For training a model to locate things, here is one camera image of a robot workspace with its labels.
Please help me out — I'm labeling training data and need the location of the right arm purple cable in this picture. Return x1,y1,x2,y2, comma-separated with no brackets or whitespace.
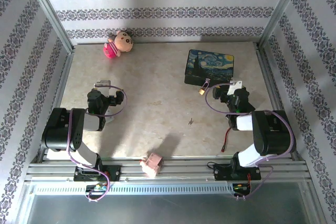
204,82,296,201

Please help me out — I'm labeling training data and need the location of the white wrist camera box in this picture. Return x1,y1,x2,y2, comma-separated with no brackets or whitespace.
226,80,243,95
93,79,113,98

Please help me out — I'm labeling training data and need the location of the aluminium left side rail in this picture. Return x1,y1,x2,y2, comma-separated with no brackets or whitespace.
36,47,77,163

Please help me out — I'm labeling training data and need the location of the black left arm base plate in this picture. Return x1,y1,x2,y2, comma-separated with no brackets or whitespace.
73,165,122,182

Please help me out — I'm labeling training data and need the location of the plush doll in pink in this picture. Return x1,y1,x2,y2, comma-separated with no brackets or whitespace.
103,30,135,59

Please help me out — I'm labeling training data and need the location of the aluminium right side rail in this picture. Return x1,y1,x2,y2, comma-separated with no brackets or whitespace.
254,41,300,162

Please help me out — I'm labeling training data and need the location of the grey metal sheet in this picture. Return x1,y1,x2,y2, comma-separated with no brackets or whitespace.
25,194,312,224

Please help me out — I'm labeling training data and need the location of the aluminium right corner post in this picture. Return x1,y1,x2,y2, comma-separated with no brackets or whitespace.
258,0,308,50

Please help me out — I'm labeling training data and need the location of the starry night painted box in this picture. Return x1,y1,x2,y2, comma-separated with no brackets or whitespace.
184,49,235,86

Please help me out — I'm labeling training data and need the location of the small brass padlock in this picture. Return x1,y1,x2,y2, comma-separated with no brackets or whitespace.
198,78,211,96

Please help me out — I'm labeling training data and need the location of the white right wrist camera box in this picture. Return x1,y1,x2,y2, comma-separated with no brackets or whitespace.
226,80,243,95

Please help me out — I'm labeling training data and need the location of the red and black wire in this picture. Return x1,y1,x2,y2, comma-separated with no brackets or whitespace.
220,126,234,153

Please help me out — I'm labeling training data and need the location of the aluminium front rail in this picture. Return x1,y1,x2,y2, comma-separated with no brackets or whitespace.
25,155,313,183

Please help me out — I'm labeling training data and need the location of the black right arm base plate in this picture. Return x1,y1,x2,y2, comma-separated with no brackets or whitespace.
214,163,263,182

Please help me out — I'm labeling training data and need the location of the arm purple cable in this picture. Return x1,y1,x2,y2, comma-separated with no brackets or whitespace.
65,84,129,203
204,82,296,201

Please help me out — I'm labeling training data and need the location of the pink block on rail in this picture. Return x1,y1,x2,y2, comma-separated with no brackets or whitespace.
140,152,164,178

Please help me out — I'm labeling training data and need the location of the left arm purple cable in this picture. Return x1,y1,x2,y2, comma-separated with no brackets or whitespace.
65,84,129,203

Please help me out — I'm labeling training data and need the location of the aluminium rail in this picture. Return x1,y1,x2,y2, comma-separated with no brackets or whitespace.
254,41,300,162
25,155,313,183
36,47,77,163

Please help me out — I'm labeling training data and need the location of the aluminium left corner post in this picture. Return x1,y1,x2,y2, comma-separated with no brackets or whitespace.
22,0,76,54

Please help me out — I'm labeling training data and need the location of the white slotted cable duct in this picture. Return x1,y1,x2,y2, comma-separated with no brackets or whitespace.
30,180,236,195

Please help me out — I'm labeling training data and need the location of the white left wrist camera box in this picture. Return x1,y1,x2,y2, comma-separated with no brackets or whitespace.
93,79,113,98

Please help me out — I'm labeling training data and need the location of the aluminium corner post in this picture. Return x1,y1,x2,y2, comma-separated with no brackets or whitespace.
22,0,76,54
258,0,308,50

